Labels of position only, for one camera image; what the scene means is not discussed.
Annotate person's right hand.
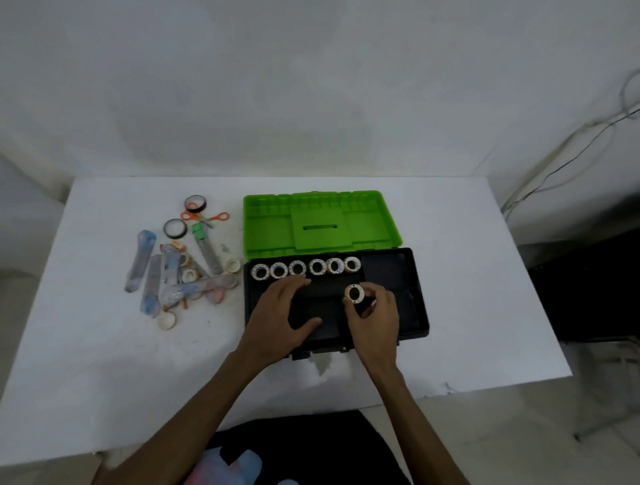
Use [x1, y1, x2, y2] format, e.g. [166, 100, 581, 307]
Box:
[341, 281, 402, 384]

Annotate person's left hand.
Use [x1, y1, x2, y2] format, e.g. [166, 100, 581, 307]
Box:
[233, 274, 325, 374]

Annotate black toolbox tray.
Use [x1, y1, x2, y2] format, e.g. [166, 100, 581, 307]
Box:
[245, 248, 430, 353]

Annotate pile of small tape rolls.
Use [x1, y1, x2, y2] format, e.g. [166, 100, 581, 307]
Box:
[169, 241, 243, 283]

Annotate green utility knife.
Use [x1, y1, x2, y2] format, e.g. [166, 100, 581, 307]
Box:
[191, 223, 225, 276]

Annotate black toolbox with green lid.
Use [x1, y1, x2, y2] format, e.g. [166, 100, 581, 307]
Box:
[242, 189, 431, 360]

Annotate orange handled scissors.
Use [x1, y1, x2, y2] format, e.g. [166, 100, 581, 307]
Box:
[181, 211, 231, 230]

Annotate blue knife package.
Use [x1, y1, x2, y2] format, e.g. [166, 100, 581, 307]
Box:
[141, 254, 163, 316]
[123, 229, 157, 294]

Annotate person's left forearm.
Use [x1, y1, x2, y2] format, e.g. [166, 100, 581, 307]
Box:
[97, 352, 256, 485]

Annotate person's right forearm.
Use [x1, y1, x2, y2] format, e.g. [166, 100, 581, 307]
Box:
[367, 364, 471, 485]

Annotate person's black clothing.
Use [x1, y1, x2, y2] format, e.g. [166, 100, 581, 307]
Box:
[182, 409, 411, 485]

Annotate black wall cable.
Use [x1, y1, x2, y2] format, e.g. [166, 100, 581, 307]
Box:
[502, 105, 640, 213]

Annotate white wall cable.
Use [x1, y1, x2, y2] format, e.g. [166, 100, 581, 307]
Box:
[499, 69, 640, 216]

